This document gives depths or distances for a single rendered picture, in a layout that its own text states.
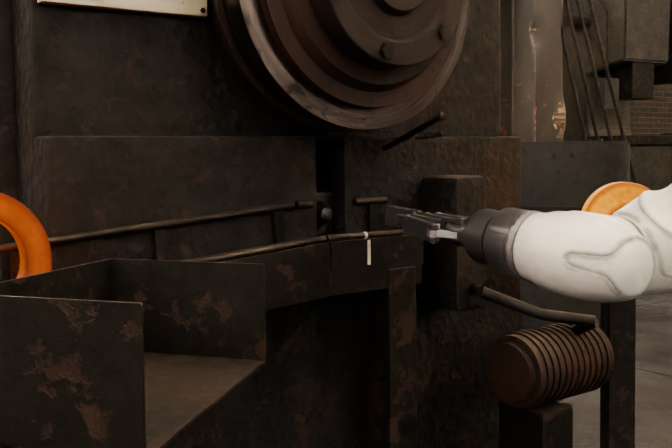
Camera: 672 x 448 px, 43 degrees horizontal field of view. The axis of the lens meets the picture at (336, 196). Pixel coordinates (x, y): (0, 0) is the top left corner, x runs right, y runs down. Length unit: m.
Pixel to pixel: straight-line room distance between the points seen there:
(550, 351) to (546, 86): 4.25
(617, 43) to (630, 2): 0.42
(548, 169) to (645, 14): 5.54
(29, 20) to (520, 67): 4.77
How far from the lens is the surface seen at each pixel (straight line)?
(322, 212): 1.47
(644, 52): 9.39
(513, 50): 5.89
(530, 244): 1.08
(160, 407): 0.89
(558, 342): 1.52
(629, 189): 1.65
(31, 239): 1.15
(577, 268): 1.04
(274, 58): 1.29
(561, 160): 4.01
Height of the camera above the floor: 0.85
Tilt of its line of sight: 3 degrees down
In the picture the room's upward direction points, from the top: 1 degrees counter-clockwise
